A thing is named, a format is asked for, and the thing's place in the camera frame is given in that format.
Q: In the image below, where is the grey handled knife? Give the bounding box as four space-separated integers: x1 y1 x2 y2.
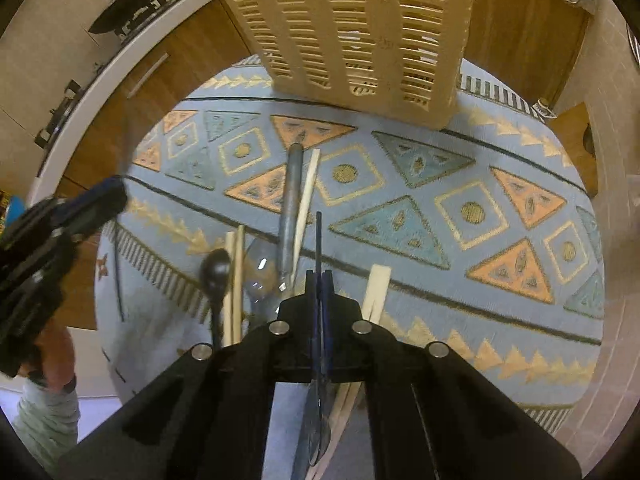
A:
277 143 304 286

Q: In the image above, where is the grey-green sleeved left forearm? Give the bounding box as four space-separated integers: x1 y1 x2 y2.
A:
13 377 80 476

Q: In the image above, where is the white kitchen countertop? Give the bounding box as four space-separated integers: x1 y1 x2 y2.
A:
25 0 213 206

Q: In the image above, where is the person's left hand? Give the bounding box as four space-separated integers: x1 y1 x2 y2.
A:
28 318 75 392

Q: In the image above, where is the cream chopstick beside ladle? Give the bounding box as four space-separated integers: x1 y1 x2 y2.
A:
222 231 235 347

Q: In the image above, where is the black gas stove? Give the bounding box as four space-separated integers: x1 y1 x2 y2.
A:
35 79 84 150

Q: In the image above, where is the black ladle spoon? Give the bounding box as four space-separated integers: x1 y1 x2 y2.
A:
198 248 231 350

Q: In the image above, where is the blue patterned round table mat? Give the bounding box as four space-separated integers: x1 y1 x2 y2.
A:
94 58 604 432

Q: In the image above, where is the beige slotted utensil basket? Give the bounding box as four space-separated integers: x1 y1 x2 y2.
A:
224 0 474 130

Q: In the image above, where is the wooden stool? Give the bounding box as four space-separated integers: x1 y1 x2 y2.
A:
547 102 599 198

